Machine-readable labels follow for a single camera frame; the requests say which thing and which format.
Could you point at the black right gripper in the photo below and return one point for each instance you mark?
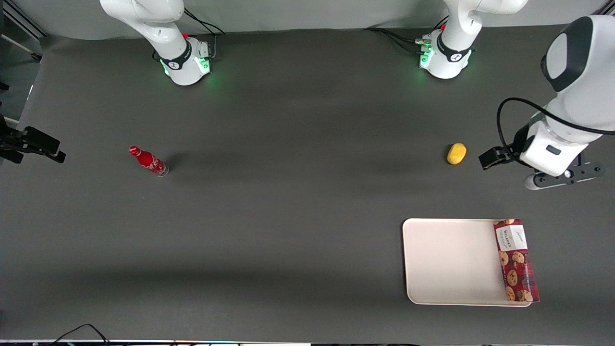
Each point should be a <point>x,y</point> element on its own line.
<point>12,144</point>

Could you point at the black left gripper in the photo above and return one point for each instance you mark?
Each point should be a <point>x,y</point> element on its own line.
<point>518,142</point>

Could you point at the red cookie box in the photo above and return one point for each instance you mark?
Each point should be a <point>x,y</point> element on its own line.
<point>516,269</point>

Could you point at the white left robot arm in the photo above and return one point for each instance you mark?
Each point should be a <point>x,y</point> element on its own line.
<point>581,96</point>

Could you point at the cream plastic tray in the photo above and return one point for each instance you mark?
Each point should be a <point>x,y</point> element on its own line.
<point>451,262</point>

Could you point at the yellow lemon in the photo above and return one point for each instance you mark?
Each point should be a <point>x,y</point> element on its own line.
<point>456,154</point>

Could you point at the thin metal rod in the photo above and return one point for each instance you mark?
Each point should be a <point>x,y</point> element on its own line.
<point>21,48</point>

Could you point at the red cola bottle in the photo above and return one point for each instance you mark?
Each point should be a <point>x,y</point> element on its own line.
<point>149,161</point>

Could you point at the aluminium frame bar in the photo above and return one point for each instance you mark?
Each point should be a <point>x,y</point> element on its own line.
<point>607,10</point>
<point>26,19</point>

